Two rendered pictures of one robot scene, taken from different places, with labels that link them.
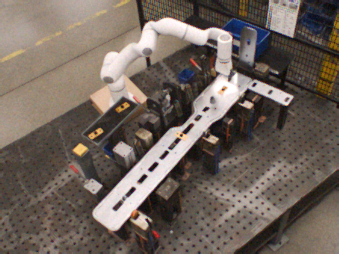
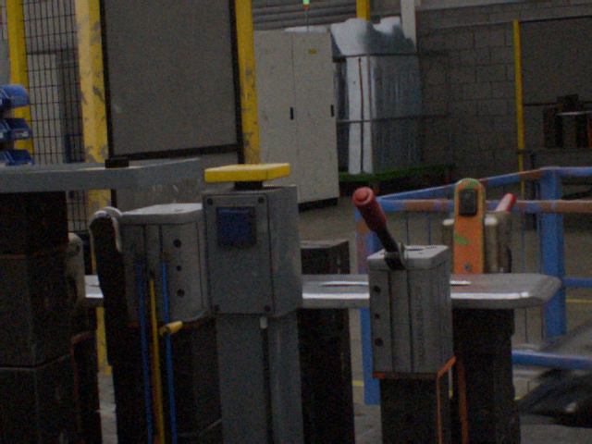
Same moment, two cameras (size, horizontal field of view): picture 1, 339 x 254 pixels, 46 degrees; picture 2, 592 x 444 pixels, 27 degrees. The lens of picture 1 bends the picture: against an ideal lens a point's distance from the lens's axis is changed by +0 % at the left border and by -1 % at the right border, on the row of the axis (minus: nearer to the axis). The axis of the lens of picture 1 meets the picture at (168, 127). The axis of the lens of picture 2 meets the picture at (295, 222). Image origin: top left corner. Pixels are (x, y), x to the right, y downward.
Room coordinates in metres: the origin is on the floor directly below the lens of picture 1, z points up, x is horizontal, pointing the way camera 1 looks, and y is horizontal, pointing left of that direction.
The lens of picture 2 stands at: (1.78, 1.53, 1.21)
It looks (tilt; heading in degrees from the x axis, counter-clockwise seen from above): 6 degrees down; 246
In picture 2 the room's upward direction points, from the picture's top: 3 degrees counter-clockwise
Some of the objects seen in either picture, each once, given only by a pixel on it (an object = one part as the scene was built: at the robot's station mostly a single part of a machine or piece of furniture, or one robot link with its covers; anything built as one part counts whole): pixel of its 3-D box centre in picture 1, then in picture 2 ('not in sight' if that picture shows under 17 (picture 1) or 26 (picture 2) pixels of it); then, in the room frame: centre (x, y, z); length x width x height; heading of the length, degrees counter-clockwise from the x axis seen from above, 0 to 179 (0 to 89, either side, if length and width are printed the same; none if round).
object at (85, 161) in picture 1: (89, 171); (263, 427); (1.38, 0.51, 0.92); 0.08 x 0.08 x 0.44; 46
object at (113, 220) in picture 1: (180, 139); (18, 287); (1.48, -0.07, 1.00); 1.38 x 0.22 x 0.02; 136
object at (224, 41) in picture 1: (224, 45); not in sight; (1.84, -0.40, 1.37); 0.09 x 0.08 x 0.13; 170
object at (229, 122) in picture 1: (228, 134); not in sight; (1.58, -0.39, 0.84); 0.11 x 0.08 x 0.29; 46
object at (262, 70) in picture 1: (259, 85); not in sight; (1.95, -0.68, 0.88); 0.08 x 0.08 x 0.36; 46
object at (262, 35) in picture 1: (244, 38); not in sight; (2.23, -0.62, 1.10); 0.30 x 0.17 x 0.13; 46
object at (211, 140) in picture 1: (210, 154); not in sight; (1.43, -0.24, 0.87); 0.12 x 0.09 x 0.35; 46
